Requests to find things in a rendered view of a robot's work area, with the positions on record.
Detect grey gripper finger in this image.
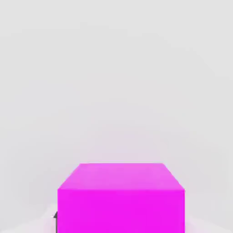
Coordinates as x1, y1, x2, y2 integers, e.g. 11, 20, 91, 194
53, 211, 58, 233

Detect small magenta cube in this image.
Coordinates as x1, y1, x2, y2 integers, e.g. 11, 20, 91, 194
57, 162, 186, 233

